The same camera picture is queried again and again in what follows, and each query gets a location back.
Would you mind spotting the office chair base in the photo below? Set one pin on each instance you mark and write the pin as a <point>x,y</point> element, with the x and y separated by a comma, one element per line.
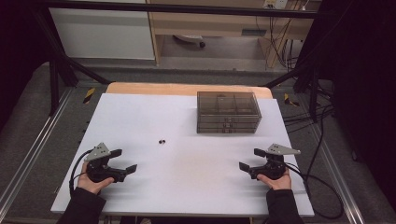
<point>190,39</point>

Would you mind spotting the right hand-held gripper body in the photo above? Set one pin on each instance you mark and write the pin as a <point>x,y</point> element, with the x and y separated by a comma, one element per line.
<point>275,169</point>

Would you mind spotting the wooden table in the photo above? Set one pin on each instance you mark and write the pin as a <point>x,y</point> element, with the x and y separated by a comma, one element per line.
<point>155,88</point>

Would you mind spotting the black curtain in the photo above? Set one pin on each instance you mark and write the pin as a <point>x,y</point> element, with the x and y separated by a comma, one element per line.
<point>364,77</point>
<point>18,56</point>

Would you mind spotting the aluminium rail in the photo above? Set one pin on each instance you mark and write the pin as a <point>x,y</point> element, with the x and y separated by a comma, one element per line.
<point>339,183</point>
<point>34,152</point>

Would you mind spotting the smoky clear drawer box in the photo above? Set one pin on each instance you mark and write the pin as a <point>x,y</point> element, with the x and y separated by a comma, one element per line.
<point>227,102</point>

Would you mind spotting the white cabinet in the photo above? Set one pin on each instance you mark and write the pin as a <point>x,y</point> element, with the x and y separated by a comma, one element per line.
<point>102,34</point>

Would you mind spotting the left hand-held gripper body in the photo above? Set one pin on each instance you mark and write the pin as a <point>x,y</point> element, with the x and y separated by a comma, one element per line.
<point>99,172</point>

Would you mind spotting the person's left hand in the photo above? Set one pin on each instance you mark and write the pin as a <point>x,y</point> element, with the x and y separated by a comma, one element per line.
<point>90,186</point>

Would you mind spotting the light wooden desk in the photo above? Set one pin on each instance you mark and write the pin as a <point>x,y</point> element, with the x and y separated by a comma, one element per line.
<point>218,23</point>

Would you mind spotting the person's right hand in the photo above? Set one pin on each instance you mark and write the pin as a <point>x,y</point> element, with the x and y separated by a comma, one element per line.
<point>278,184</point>

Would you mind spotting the yellow black tape strip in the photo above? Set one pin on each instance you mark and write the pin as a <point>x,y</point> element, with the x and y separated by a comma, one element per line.
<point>290,100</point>
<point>89,95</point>

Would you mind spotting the black metal frame bar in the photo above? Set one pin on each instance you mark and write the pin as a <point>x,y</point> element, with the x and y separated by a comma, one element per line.
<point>186,8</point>

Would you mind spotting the white power strip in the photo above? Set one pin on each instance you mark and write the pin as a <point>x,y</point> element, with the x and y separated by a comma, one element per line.
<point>275,3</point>

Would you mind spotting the black metal stand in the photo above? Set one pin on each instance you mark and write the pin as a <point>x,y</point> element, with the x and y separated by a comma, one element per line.
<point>313,93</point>
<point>54,81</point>

